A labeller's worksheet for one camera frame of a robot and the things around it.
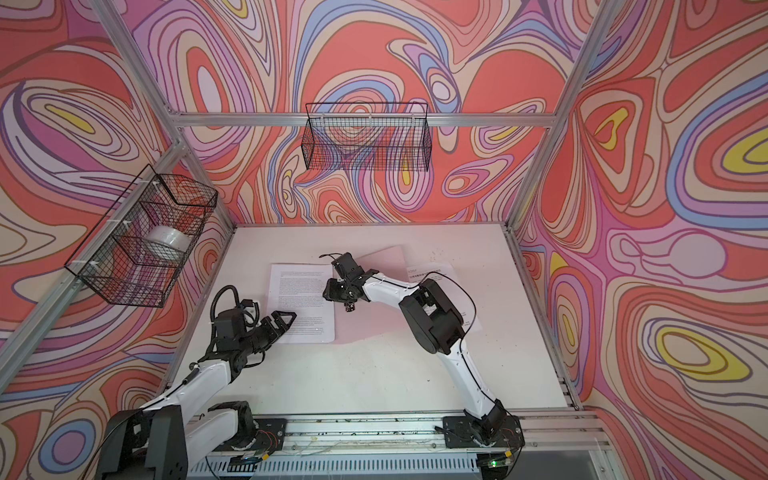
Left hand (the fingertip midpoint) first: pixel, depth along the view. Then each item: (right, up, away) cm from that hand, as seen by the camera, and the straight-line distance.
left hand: (292, 319), depth 88 cm
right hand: (+10, +4, +10) cm, 14 cm away
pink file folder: (+23, 0, +4) cm, 24 cm away
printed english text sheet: (-1, +8, +11) cm, 13 cm away
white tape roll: (-26, +23, -14) cm, 37 cm away
